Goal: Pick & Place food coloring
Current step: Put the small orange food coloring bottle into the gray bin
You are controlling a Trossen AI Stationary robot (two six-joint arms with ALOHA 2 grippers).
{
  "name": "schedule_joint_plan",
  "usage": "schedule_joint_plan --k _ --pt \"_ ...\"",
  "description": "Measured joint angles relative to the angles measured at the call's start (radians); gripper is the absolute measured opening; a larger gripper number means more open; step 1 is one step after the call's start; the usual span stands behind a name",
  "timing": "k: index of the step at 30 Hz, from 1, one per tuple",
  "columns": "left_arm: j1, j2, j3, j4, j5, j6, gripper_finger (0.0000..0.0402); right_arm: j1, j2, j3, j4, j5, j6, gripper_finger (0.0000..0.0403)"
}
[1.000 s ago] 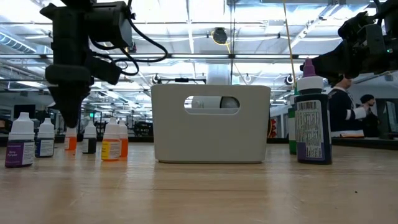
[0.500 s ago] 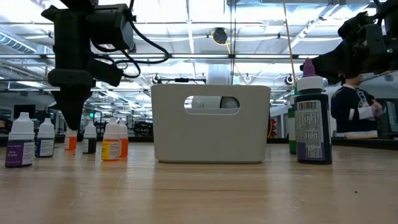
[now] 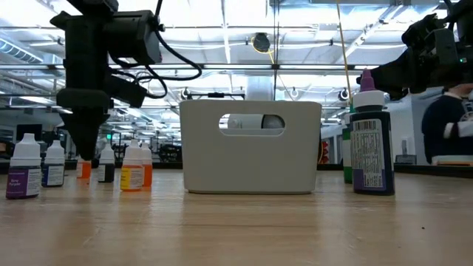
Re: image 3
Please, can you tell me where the long yellow cable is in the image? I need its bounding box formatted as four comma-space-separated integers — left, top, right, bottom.
335, 0, 353, 106

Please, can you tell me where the large purple food colouring bottle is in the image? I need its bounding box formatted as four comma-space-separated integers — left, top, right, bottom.
349, 68, 396, 197

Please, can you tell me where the white plastic storage bin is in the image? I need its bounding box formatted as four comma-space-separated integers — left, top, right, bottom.
179, 100, 323, 196

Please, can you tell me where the small blue food colouring bottle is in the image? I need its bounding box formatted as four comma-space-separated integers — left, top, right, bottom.
41, 139, 66, 188

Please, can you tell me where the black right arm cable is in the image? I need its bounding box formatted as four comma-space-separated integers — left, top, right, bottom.
441, 0, 459, 19

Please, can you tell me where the small grey box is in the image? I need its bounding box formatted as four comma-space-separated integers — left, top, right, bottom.
395, 154, 418, 166

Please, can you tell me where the small orange food colouring bottle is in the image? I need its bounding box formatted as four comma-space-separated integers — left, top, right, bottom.
140, 143, 154, 188
75, 157, 92, 180

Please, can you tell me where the person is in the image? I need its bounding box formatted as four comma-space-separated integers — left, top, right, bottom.
421, 83, 473, 166

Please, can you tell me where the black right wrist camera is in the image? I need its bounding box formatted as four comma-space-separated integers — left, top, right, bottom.
401, 13, 446, 49

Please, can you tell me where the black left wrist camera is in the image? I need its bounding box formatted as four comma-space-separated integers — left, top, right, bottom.
106, 73, 148, 109

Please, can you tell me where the red equipment stand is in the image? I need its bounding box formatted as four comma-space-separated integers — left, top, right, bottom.
319, 140, 331, 166

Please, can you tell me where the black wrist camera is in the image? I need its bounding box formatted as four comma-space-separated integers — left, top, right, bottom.
106, 73, 148, 109
401, 13, 446, 49

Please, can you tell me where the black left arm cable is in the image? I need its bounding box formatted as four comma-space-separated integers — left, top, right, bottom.
109, 0, 203, 100

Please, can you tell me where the black computer monitor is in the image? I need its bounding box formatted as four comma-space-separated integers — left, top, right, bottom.
16, 123, 43, 142

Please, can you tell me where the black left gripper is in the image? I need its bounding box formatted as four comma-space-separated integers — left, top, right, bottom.
55, 61, 112, 162

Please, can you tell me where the small yellow food colouring bottle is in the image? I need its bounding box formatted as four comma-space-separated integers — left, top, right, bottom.
120, 139, 144, 193

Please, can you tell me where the white wall dispenser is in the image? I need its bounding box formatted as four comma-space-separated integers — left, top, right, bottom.
401, 135, 415, 156

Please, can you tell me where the large green food colouring bottle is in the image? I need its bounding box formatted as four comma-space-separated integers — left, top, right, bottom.
341, 103, 355, 185

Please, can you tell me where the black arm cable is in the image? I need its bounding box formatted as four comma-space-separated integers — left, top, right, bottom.
109, 0, 203, 100
441, 0, 459, 19

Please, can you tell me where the small purple food colouring bottle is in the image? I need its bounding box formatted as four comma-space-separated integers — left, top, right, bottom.
5, 132, 42, 200

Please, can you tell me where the small black food colouring bottle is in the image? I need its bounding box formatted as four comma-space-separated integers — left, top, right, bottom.
97, 143, 116, 184

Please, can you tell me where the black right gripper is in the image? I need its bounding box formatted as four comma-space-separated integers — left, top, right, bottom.
356, 27, 469, 101

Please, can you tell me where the short black hanging bar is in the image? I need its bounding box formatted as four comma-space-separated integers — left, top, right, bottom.
186, 91, 247, 101

